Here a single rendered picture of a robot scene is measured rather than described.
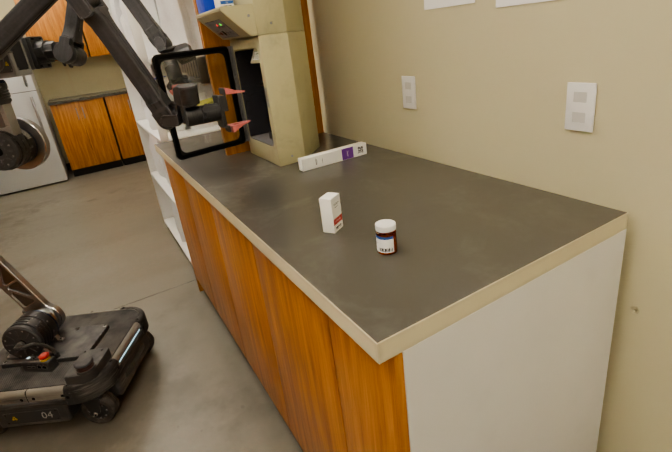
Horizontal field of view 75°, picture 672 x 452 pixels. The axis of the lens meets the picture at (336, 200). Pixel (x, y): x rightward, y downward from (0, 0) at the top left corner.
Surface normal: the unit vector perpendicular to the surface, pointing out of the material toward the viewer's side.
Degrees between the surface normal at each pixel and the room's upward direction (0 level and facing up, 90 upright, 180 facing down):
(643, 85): 90
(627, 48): 90
